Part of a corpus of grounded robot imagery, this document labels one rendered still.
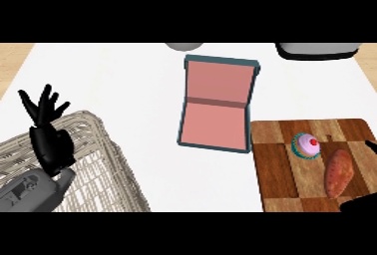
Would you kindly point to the orange sweet potato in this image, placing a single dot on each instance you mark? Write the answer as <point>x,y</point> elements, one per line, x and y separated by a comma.
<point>338,174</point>

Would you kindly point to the pink frosted cupcake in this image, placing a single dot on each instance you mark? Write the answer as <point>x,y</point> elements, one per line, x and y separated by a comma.
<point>306,146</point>

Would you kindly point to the teal box with pink inside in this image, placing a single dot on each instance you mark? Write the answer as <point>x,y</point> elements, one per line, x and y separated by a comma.
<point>217,103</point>

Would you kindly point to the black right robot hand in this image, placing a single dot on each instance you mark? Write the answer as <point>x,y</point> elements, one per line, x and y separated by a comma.
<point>360,202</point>

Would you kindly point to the checkered wooden cutting board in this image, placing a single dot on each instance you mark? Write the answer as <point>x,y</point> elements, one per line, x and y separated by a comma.
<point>289,166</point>

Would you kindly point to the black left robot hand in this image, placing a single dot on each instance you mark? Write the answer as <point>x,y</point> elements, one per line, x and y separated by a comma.
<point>49,146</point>

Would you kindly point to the grey round object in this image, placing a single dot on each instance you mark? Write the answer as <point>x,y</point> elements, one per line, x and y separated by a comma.
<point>183,46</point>

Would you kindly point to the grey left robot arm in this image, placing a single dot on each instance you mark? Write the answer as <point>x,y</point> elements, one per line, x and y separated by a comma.
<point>29,191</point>

